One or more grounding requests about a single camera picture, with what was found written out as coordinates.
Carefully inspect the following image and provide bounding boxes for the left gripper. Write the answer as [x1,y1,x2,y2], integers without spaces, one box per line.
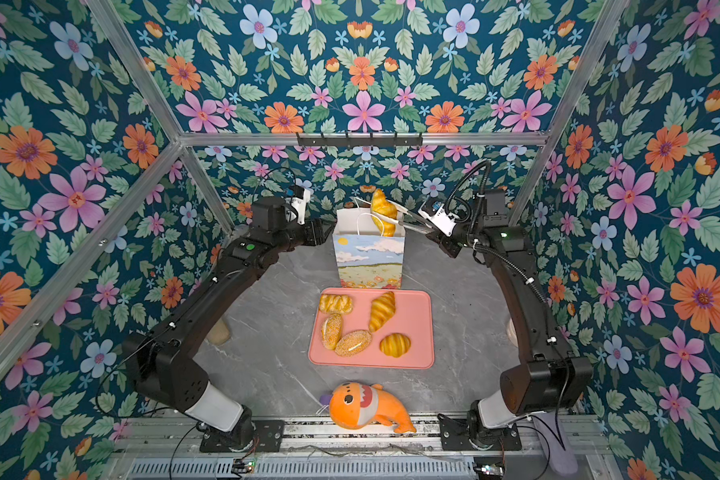
[270,213,335,252]

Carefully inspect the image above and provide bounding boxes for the landscape print paper bag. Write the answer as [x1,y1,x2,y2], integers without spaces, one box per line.
[333,207,406,290]

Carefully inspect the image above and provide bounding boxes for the lavender cylinder object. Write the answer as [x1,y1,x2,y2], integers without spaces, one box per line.
[533,413,579,478]

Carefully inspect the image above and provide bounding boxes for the orange shark plush toy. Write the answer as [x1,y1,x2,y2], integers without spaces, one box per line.
[319,382,417,434]

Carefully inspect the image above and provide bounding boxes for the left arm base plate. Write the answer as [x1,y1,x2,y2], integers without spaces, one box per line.
[199,419,285,453]

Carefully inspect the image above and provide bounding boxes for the pink plastic tray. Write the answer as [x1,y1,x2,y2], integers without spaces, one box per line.
[308,288,435,369]

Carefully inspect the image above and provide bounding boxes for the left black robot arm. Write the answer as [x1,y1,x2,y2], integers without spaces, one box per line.
[123,185,335,451]

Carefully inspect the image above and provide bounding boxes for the black hook rail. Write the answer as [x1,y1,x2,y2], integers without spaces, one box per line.
[296,133,424,148]

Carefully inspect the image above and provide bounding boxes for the cream round alarm clock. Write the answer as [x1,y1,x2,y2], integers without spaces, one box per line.
[506,319,519,348]

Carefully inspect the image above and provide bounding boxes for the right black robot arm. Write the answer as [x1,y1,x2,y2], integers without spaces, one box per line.
[419,189,593,449]

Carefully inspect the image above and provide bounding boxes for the sugared cream fake bun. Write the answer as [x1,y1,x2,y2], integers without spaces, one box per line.
[334,330,373,357]

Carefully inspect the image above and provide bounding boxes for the braided glazed fake bread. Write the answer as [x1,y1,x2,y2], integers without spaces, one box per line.
[319,294,353,315]

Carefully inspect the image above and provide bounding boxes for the upright sugared fake bun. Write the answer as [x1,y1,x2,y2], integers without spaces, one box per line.
[321,313,343,351]

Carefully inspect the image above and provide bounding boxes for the fake croissant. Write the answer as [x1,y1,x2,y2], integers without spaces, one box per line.
[368,291,396,333]
[370,189,397,237]

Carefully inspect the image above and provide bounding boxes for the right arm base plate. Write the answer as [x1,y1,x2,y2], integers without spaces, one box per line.
[437,411,522,452]

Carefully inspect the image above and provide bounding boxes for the round ridged fake bread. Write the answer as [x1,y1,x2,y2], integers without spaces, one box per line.
[379,333,412,358]

